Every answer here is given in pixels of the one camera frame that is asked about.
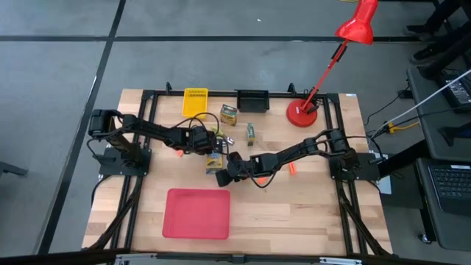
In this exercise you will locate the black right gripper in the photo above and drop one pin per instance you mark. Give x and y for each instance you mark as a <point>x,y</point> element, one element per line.
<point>244,169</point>

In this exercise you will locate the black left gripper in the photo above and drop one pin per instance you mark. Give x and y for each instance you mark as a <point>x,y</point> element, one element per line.
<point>200,140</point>

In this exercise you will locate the small white grey stationery item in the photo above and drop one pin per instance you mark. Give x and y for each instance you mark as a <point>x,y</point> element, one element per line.
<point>230,140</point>

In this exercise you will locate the yellow green highlighter pen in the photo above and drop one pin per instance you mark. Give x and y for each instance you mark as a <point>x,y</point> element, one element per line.
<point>218,131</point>

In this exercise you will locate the orange rectangular eraser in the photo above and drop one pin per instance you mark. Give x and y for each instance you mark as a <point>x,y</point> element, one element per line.
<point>179,153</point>
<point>262,180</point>
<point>292,168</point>

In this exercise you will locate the red translucent plastic tray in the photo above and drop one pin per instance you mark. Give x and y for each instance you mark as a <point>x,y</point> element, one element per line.
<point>197,213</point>

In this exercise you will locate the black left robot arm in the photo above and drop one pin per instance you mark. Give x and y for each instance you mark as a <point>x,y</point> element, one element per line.
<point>154,129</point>

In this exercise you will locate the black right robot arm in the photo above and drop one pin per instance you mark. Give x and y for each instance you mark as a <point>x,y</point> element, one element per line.
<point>294,151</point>

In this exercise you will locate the yellow plastic mesh basket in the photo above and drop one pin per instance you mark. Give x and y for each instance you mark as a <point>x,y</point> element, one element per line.
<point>195,103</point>

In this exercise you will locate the black plastic mesh basket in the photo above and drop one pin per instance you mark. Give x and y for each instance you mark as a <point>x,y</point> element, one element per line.
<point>252,102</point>

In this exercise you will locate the red desk lamp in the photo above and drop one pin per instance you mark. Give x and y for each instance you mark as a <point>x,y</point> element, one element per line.
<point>301,115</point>

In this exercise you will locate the black overhead rig beam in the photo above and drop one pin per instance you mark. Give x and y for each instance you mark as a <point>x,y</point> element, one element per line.
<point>184,256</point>

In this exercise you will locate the white paper sheet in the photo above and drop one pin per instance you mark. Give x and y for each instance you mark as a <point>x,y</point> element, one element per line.
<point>385,184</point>

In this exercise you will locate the small black power brick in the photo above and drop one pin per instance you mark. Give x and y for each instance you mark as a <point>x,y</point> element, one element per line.
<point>404,94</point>

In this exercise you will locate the black chair base leg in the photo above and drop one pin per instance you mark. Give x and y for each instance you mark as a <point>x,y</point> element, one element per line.
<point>11,169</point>

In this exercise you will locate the dark grey desk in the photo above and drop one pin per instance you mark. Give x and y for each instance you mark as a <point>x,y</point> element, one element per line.
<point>441,232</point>
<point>434,143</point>

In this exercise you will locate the desk caster wheel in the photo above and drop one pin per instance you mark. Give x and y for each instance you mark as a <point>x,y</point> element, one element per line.
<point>425,238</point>

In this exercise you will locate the black laptop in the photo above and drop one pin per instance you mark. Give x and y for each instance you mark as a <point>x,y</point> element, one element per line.
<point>452,184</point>

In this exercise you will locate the black stand foot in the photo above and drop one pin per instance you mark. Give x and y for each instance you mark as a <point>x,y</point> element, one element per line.
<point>450,134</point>

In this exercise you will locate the black labelled power adapter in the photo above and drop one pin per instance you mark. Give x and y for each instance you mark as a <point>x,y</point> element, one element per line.
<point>460,94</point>

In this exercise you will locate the person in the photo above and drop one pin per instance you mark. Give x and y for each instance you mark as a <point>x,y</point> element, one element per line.
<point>441,14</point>

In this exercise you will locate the black aluminium table frame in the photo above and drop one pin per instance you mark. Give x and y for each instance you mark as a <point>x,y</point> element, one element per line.
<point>221,94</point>

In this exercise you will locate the black frame clamp knob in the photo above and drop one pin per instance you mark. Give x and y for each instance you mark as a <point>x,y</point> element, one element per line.
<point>291,87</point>
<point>168,87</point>

